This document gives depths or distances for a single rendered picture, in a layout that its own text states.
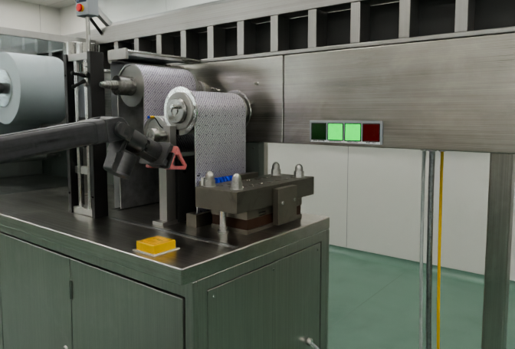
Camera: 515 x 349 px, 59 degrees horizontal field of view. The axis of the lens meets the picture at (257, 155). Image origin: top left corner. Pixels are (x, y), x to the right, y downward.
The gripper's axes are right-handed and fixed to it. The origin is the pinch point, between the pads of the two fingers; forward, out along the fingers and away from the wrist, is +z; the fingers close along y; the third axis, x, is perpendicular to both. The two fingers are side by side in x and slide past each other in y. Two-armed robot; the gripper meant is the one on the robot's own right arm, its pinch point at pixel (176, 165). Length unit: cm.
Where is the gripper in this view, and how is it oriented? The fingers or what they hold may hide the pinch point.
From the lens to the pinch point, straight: 133.9
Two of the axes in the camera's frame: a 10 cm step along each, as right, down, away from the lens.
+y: 7.9, 0.4, -6.2
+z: 5.5, 4.0, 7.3
